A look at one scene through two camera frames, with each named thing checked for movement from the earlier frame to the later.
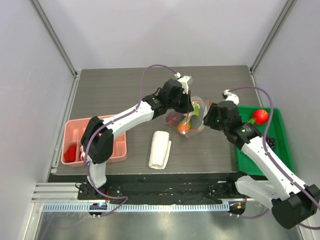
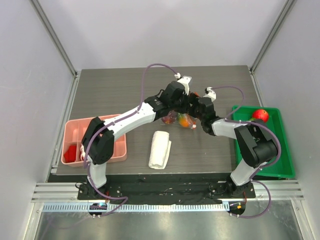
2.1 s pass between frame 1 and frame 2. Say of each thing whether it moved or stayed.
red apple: stayed
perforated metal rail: stayed
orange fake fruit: moved
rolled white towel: stayed
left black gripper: stayed
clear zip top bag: moved
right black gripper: moved
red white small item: stayed
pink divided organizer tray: stayed
